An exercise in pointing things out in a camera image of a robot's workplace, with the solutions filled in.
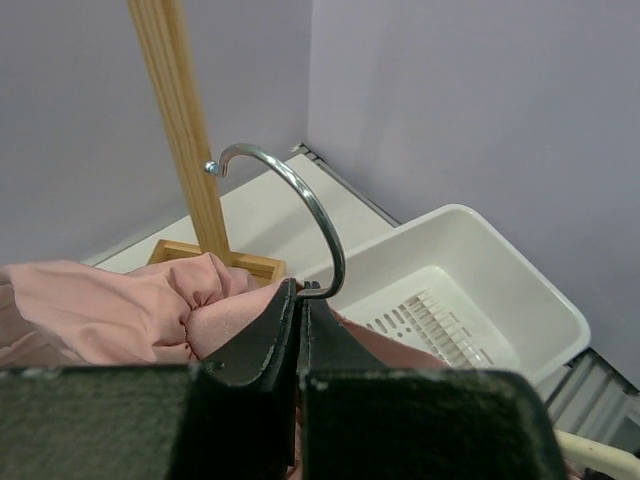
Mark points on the wooden clothes rack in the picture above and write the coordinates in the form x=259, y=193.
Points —
x=164, y=41

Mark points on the cream hanger with metal hook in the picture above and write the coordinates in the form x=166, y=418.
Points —
x=219, y=169

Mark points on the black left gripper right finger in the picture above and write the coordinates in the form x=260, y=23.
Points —
x=373, y=408

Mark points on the aluminium mounting rail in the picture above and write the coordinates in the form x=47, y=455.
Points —
x=589, y=398

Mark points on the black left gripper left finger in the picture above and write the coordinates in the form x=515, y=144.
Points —
x=228, y=416

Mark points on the pink pleated skirt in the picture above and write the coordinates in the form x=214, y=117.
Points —
x=180, y=311

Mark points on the white plastic basket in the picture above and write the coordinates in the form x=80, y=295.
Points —
x=450, y=284

